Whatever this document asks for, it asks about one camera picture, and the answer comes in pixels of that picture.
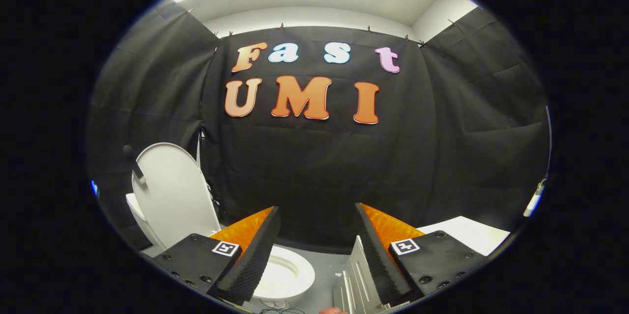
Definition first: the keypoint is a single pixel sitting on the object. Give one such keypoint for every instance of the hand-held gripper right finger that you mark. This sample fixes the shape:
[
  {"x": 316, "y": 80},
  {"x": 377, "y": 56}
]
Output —
[{"x": 376, "y": 250}]

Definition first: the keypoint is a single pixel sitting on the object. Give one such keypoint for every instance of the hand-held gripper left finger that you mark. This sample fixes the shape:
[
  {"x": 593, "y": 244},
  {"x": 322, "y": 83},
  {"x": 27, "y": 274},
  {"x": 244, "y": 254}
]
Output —
[{"x": 255, "y": 255}]

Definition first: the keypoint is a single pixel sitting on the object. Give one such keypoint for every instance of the white toilet lid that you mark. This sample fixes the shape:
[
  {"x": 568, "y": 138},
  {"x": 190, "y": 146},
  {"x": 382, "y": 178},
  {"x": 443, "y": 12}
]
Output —
[{"x": 172, "y": 191}]

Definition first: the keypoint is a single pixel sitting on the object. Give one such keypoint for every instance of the white toilet seat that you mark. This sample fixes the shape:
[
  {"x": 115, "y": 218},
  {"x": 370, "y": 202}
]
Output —
[{"x": 303, "y": 267}]

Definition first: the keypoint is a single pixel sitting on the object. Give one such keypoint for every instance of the white toilet with tank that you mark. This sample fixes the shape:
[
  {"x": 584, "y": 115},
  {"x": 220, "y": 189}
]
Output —
[{"x": 140, "y": 225}]

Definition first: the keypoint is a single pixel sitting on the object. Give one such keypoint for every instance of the white drawer cabinet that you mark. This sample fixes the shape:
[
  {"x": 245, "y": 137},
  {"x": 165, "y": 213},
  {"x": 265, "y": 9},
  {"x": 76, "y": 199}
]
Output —
[{"x": 467, "y": 235}]

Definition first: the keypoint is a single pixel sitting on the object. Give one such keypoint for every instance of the black backdrop cloth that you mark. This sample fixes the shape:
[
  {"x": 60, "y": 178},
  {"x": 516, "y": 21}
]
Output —
[{"x": 314, "y": 166}]

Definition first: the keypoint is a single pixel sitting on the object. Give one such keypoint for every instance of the white pipe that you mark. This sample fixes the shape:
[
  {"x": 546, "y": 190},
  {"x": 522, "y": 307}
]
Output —
[{"x": 200, "y": 144}]

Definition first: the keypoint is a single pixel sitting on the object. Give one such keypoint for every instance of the white tube grey cap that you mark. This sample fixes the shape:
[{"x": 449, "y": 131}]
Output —
[{"x": 533, "y": 201}]

